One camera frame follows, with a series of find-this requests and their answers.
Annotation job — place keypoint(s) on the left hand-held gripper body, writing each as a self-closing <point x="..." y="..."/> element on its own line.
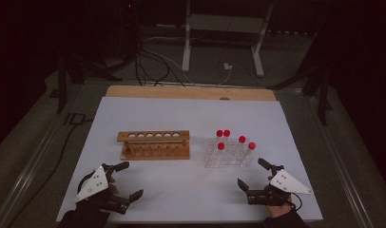
<point x="92" y="186"/>

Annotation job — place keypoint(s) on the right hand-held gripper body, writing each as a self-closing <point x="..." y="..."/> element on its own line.
<point x="286" y="183"/>

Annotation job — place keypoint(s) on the red-capped test tube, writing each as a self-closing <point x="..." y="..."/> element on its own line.
<point x="226" y="133"/>
<point x="242" y="139"/>
<point x="251" y="145"/>
<point x="219" y="133"/>
<point x="221" y="146"/>

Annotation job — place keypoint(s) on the clear acrylic test tube rack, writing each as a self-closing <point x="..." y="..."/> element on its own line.
<point x="232" y="161"/>

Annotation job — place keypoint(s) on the wooden test tube rack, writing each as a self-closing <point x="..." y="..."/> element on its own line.
<point x="156" y="155"/>

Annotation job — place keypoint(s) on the person's left hand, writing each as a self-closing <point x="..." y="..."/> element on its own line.
<point x="113" y="188"/>

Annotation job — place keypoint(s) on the person's right hand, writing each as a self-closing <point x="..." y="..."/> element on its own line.
<point x="279" y="210"/>

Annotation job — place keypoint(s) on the black stand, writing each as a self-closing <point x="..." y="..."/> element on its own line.
<point x="61" y="91"/>
<point x="322" y="101"/>

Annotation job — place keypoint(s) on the white plug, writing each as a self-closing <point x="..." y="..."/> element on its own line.
<point x="227" y="66"/>

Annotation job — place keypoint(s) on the white metal stand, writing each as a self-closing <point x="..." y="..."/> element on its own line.
<point x="226" y="23"/>

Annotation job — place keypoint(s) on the black floor bracket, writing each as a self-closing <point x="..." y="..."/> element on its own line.
<point x="74" y="119"/>

